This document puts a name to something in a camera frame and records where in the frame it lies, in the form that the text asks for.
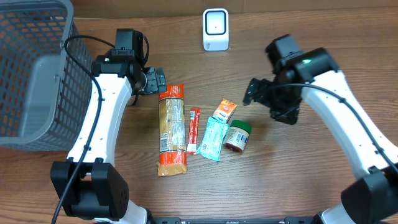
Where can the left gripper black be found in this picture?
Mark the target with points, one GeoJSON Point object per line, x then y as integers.
{"type": "Point", "coordinates": [154, 81]}

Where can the red stick sachet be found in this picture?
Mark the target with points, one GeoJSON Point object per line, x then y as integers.
{"type": "Point", "coordinates": [193, 131]}

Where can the grey plastic shopping basket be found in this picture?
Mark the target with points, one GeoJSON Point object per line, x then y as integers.
{"type": "Point", "coordinates": [44, 93]}

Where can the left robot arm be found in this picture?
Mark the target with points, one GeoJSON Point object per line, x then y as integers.
{"type": "Point", "coordinates": [87, 183]}

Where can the orange spaghetti pasta packet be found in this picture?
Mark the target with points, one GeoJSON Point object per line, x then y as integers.
{"type": "Point", "coordinates": [172, 133]}

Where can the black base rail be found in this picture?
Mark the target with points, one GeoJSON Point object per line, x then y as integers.
{"type": "Point", "coordinates": [177, 220]}

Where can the white barcode scanner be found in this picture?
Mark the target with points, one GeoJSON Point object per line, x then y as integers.
{"type": "Point", "coordinates": [215, 29]}

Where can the small orange carton box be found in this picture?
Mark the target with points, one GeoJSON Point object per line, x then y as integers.
{"type": "Point", "coordinates": [224, 111]}

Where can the green lid jar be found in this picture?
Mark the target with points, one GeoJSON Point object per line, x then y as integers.
{"type": "Point", "coordinates": [237, 135]}

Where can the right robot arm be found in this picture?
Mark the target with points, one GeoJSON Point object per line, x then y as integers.
{"type": "Point", "coordinates": [315, 78]}

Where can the teal tissue packet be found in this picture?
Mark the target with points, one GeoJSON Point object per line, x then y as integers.
{"type": "Point", "coordinates": [212, 142]}

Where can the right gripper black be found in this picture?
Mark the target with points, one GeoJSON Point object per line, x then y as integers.
{"type": "Point", "coordinates": [291, 107]}

